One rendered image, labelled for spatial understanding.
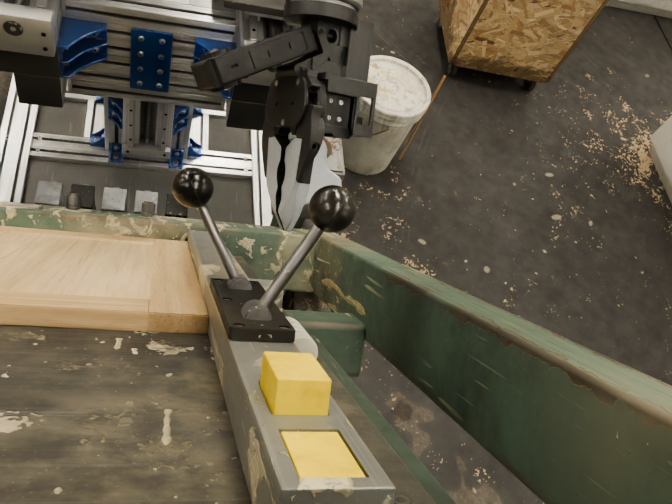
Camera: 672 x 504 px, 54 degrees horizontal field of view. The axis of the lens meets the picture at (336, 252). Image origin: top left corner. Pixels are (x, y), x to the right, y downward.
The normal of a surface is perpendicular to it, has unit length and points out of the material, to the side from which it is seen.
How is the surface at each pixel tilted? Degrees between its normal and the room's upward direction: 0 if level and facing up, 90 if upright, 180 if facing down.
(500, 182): 0
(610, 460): 90
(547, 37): 90
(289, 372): 51
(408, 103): 0
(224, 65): 41
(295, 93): 75
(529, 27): 90
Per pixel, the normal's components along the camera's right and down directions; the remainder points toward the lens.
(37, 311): 0.26, 0.15
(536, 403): -0.96, -0.08
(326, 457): 0.11, -0.99
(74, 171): 0.27, -0.51
